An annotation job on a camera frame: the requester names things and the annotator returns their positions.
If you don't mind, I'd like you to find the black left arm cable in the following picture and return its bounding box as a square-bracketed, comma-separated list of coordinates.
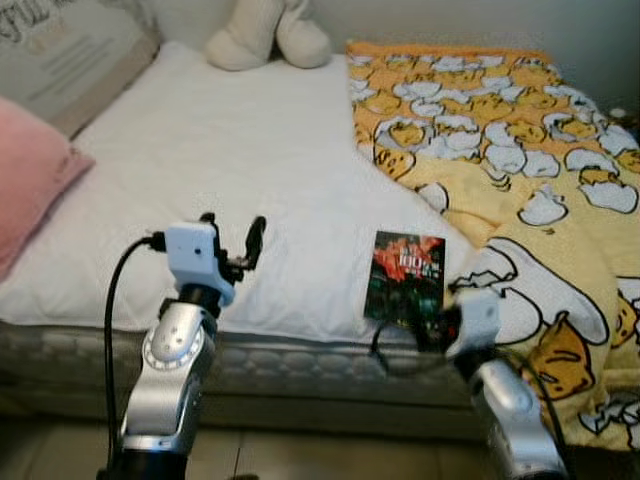
[100, 235, 169, 471]

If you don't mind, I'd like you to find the cream plush toy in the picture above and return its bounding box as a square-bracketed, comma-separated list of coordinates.
[205, 0, 334, 72]

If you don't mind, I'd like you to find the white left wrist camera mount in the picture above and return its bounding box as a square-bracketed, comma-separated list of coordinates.
[163, 222, 237, 307]

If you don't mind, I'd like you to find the white quilted mattress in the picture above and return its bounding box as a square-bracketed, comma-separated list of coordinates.
[0, 40, 483, 406]

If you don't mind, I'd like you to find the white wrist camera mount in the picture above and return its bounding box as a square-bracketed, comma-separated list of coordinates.
[163, 222, 237, 307]
[447, 289, 502, 360]

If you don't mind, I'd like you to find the dark red-green cover book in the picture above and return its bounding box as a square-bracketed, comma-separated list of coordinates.
[363, 230, 449, 332]

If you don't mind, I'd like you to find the grey-beige bed frame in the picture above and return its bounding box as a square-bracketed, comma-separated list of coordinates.
[0, 388, 493, 443]

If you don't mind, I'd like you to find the pink pillow with fist drawing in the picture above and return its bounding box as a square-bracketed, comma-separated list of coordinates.
[0, 97, 97, 282]

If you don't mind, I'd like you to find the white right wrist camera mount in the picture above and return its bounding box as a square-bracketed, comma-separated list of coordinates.
[447, 289, 502, 360]

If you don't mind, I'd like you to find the yellow egg cartoon print blanket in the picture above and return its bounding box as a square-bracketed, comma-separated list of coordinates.
[345, 40, 640, 453]

